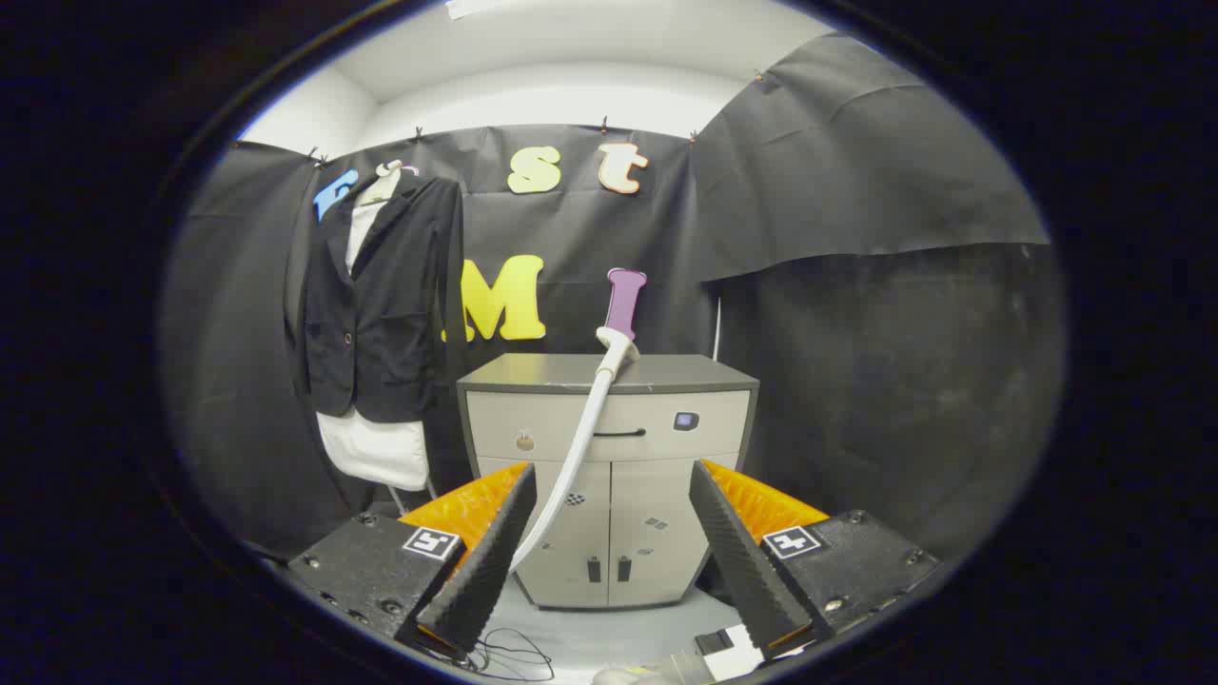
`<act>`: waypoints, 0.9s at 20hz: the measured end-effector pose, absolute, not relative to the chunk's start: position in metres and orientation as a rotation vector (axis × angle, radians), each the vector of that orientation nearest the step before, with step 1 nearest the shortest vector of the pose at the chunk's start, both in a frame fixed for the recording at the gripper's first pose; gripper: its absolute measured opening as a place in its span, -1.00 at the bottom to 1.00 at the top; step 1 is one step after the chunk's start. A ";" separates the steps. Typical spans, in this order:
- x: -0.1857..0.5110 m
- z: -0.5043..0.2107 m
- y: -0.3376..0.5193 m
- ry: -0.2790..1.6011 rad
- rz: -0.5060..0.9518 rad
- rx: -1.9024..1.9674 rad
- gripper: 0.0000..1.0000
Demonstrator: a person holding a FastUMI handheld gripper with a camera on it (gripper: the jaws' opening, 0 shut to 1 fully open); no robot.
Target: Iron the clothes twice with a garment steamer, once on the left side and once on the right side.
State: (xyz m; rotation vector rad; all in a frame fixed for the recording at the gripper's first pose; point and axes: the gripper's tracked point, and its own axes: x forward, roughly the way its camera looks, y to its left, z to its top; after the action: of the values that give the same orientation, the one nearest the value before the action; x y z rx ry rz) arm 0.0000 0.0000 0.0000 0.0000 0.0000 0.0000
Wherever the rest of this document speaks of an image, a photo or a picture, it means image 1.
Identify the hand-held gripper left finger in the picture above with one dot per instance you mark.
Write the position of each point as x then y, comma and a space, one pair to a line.
490, 561

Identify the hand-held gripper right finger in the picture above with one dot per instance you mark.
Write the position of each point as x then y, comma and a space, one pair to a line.
737, 561

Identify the white shirt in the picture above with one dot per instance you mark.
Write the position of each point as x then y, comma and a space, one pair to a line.
376, 452

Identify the white garment steamer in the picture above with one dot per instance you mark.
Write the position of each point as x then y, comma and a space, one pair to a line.
588, 419

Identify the black suit jacket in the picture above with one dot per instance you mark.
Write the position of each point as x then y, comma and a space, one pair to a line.
390, 323

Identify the cream plastic clothes hanger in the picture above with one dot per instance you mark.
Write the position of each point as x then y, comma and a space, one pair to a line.
388, 171

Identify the white and black device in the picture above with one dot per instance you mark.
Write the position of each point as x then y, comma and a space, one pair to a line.
731, 655

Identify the grey cabinet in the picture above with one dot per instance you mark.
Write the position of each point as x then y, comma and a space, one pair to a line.
638, 495

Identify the black backdrop cloth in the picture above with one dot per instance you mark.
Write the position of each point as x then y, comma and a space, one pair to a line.
856, 333

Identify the row of black cloth clips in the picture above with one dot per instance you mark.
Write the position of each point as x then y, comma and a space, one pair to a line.
417, 132

